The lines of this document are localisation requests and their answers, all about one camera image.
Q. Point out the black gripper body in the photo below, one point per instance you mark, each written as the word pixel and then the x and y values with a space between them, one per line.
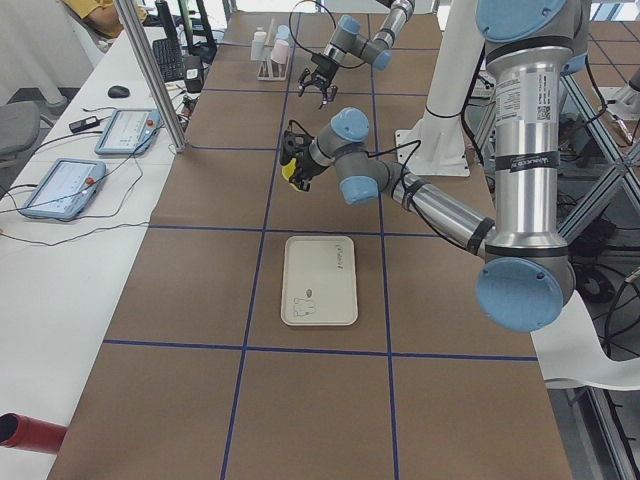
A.
pixel 320 65
pixel 302 170

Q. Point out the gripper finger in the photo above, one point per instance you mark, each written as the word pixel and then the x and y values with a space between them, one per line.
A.
pixel 302 185
pixel 328 95
pixel 304 81

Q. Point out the yellow plastic cup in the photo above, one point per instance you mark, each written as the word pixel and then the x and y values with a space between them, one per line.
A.
pixel 288 172

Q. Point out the cream white plastic cup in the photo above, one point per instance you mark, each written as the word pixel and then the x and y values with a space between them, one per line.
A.
pixel 257 45

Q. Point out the light blue cup front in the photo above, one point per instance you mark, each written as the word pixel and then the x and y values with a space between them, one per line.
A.
pixel 283 33

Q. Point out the pink plastic cup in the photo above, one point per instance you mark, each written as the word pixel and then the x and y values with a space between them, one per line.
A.
pixel 280 52

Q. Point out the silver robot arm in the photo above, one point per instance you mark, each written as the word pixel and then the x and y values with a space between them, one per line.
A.
pixel 526 47
pixel 346 39

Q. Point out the cream plastic tray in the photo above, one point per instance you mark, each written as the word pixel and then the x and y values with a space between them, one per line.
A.
pixel 319 281

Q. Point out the black keyboard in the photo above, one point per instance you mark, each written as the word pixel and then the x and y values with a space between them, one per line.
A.
pixel 169 58

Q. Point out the black monitor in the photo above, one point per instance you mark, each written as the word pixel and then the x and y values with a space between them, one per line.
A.
pixel 168 24

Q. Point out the far blue teach pendant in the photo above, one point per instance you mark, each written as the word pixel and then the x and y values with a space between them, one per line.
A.
pixel 128 131

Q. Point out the blue teach pendant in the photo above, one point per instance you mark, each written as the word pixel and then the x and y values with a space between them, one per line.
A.
pixel 65 190
pixel 128 131

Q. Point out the black computer mouse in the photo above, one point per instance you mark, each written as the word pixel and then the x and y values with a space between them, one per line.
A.
pixel 118 92

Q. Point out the person in yellow shirt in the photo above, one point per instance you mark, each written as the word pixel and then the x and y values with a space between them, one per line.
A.
pixel 99 15

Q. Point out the near blue teach pendant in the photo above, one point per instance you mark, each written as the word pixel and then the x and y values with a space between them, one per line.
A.
pixel 65 190

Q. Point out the grey office chair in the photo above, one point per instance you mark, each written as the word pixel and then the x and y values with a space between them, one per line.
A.
pixel 20 125

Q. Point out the red cylinder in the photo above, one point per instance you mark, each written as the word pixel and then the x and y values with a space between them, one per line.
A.
pixel 29 434

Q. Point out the white wire cup rack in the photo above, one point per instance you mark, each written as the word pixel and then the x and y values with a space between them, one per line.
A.
pixel 269 70

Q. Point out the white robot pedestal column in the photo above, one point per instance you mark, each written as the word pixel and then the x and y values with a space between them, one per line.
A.
pixel 442 148

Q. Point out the aluminium frame post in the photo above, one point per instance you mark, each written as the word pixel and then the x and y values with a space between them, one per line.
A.
pixel 127 13

